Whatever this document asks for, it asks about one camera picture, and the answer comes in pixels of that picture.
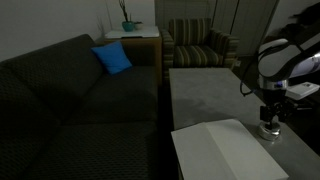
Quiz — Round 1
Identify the small white plant pot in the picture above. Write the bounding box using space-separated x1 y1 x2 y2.
133 20 144 31

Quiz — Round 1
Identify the blue throw cushion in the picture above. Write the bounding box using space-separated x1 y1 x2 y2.
90 40 133 76

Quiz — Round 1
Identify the white flat board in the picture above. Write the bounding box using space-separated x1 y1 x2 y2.
104 25 161 40

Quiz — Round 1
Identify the wooden side table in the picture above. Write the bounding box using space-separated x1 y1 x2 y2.
96 34 163 86

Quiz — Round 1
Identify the striped armchair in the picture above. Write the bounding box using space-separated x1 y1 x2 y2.
160 17 240 76

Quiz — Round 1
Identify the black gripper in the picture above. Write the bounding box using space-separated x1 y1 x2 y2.
259 88 299 129

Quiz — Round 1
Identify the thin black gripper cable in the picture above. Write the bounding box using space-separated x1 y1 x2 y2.
239 49 265 98

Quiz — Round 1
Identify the white hardcover book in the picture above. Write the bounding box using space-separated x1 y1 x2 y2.
170 118 290 180

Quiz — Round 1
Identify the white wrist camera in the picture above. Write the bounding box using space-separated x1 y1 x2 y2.
284 81 320 101

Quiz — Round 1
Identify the teal pot with plant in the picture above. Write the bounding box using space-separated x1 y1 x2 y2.
118 0 136 33

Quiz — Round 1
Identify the glass candle jar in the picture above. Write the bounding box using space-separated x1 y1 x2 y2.
256 126 282 141

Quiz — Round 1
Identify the dark grey fabric sofa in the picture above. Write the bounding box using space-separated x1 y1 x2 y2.
0 33 159 180

